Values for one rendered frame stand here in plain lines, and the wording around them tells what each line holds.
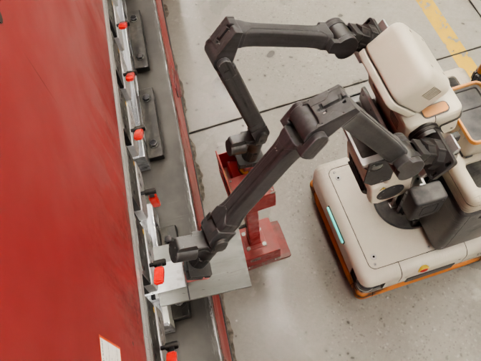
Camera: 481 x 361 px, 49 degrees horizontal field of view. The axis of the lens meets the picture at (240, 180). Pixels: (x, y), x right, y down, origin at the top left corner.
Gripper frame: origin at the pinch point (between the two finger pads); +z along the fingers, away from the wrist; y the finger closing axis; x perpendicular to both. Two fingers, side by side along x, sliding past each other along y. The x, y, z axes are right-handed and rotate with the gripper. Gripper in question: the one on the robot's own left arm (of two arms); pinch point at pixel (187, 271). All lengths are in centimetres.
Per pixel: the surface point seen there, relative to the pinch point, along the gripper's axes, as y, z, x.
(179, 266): -2.7, 1.9, -1.6
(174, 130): -58, 10, 9
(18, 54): -1, -81, -49
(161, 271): 8.0, -22.7, -15.3
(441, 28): -145, 15, 193
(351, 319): 5, 64, 99
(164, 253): -7.7, 3.6, -4.7
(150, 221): -20.1, 7.5, -6.2
